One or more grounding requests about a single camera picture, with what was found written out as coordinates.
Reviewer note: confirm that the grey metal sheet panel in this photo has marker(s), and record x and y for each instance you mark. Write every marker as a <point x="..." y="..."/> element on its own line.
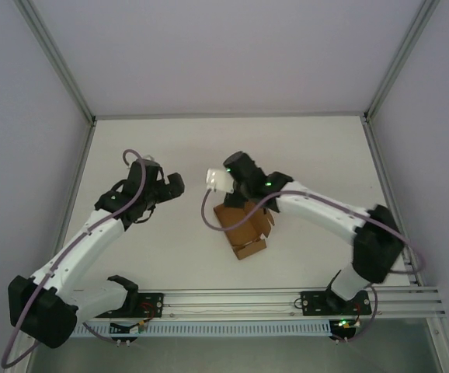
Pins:
<point x="228" y="357"/>

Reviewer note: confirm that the aluminium mounting beam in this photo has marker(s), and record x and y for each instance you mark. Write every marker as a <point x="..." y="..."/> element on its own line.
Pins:
<point x="228" y="301"/>

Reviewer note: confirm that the aluminium left frame post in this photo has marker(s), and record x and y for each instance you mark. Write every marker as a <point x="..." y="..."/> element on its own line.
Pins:
<point x="53" y="58"/>

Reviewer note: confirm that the aluminium frame bar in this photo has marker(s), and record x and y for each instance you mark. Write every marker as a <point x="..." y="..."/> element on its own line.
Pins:
<point x="22" y="363"/>
<point x="446" y="349"/>

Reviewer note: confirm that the left connector with yellow plug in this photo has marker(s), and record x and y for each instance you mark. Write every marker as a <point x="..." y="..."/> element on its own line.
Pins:
<point x="133" y="328"/>

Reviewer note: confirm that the right connector with green light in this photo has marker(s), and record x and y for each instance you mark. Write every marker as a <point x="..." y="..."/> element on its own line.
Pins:
<point x="343" y="324"/>

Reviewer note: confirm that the aluminium frame post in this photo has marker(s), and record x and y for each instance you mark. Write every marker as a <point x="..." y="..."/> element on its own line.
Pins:
<point x="53" y="58"/>
<point x="399" y="58"/>

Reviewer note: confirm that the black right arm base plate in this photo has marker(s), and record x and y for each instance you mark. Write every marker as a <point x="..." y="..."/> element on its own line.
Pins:
<point x="314" y="303"/>

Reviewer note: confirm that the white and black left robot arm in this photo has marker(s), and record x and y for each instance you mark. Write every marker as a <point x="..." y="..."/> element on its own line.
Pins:
<point x="81" y="248"/>

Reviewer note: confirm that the aluminium lower right frame bar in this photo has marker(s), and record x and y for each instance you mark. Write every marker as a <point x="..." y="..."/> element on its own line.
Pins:
<point x="446" y="349"/>

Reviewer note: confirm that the aluminium right frame post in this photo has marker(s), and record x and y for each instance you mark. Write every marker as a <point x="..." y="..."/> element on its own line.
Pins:
<point x="399" y="58"/>

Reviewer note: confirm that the aluminium right table rail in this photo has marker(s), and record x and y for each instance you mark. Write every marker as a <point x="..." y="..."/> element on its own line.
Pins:
<point x="380" y="163"/>

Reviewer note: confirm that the aluminium table rail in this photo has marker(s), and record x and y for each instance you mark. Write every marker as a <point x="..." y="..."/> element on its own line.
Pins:
<point x="228" y="115"/>
<point x="82" y="163"/>
<point x="380" y="163"/>

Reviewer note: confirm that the aluminium rear table rail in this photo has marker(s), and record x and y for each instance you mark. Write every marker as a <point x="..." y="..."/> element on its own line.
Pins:
<point x="228" y="115"/>

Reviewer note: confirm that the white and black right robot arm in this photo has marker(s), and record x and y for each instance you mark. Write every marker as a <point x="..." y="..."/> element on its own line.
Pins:
<point x="325" y="213"/>

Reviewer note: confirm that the aluminium left table rail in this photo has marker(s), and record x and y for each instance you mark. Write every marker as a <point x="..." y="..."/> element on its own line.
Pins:
<point x="82" y="163"/>

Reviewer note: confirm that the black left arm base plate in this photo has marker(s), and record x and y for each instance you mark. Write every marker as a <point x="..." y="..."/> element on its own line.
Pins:
<point x="154" y="300"/>

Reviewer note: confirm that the brown cardboard paper box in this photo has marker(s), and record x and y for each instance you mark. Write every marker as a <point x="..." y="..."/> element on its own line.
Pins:
<point x="240" y="233"/>

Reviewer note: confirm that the aluminium lower left frame bar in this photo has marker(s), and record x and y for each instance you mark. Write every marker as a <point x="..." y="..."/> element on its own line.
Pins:
<point x="22" y="363"/>

